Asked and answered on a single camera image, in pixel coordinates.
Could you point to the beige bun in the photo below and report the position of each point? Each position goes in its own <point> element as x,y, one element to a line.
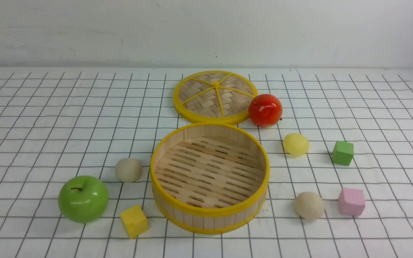
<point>309,206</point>
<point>128,170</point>

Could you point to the yellow-rimmed woven steamer lid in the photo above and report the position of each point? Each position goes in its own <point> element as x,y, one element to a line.
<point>219,97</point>

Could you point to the yellow-rimmed bamboo steamer tray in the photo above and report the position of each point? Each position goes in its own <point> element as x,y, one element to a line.
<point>209,178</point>

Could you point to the red tomato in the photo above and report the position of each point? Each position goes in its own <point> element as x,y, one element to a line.
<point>265,110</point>

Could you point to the yellow round bun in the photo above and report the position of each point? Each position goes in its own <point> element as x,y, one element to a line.
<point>296,144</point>

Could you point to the yellow cube block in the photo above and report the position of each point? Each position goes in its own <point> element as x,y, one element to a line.
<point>134,221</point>

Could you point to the green cube block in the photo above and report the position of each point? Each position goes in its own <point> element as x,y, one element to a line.
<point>343,153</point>

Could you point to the green apple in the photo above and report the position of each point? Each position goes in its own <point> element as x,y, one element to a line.
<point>83,199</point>

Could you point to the pink cube block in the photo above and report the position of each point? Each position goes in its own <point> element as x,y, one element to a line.
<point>351,202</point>

